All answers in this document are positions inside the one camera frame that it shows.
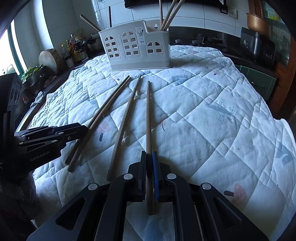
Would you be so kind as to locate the wooden chopstick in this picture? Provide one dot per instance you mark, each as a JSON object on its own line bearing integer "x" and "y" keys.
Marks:
{"x": 78, "y": 142}
{"x": 174, "y": 12}
{"x": 114, "y": 157}
{"x": 149, "y": 172}
{"x": 161, "y": 14}
{"x": 90, "y": 23}
{"x": 73, "y": 162}
{"x": 169, "y": 13}
{"x": 110, "y": 18}

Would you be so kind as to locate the grey metal pot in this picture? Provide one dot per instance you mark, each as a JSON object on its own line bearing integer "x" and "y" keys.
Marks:
{"x": 94, "y": 43}

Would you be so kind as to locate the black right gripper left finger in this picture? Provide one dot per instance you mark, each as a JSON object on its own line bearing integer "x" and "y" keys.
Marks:
{"x": 129, "y": 187}

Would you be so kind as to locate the white quilted cloth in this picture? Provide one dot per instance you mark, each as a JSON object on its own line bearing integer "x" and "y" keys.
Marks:
{"x": 208, "y": 124}

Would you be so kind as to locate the black rice cooker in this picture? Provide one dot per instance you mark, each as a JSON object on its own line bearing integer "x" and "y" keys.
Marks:
{"x": 259, "y": 47}

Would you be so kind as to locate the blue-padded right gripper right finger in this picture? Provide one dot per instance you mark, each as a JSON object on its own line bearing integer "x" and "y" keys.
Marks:
{"x": 194, "y": 210}

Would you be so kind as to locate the copper inner pot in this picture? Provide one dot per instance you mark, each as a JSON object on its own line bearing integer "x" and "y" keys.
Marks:
{"x": 259, "y": 25}

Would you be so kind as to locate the yellow-label oil bottle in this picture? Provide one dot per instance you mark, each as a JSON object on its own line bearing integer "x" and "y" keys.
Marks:
{"x": 77, "y": 49}

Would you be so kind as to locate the white plastic utensil holder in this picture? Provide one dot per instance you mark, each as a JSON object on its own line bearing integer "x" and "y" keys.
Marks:
{"x": 136, "y": 45}

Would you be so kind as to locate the round wooden cutting board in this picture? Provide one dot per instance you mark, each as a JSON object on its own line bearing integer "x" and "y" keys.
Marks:
{"x": 52, "y": 59}

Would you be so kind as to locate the wooden glass cabinet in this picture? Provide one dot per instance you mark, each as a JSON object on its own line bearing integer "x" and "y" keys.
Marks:
{"x": 282, "y": 102}

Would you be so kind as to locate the black gas stove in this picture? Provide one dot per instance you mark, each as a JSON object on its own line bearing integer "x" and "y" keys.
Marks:
{"x": 202, "y": 41}

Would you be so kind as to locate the white wall socket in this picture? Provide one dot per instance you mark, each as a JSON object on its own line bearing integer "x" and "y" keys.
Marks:
{"x": 232, "y": 13}

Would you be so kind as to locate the green vegetables in basin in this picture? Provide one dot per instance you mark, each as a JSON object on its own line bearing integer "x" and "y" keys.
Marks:
{"x": 32, "y": 75}

